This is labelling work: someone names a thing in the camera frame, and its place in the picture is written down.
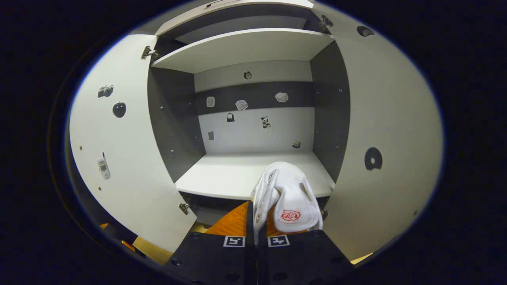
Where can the beige cabinet drawer front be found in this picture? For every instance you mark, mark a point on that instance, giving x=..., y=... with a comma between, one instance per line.
x=237, y=14

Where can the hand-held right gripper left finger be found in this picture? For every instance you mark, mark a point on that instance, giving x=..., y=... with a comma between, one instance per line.
x=216, y=259

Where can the metal door hinge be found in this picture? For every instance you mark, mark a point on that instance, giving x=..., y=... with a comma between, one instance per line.
x=148, y=52
x=326, y=21
x=184, y=208

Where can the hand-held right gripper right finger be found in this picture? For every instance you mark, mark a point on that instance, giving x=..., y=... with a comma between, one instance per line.
x=301, y=257

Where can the white cabinet door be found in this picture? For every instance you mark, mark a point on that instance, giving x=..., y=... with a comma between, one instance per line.
x=126, y=158
x=388, y=118

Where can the white canvas shoe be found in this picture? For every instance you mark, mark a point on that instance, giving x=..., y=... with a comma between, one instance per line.
x=289, y=190

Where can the white shoe cabinet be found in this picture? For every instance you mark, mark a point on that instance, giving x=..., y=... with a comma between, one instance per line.
x=253, y=130

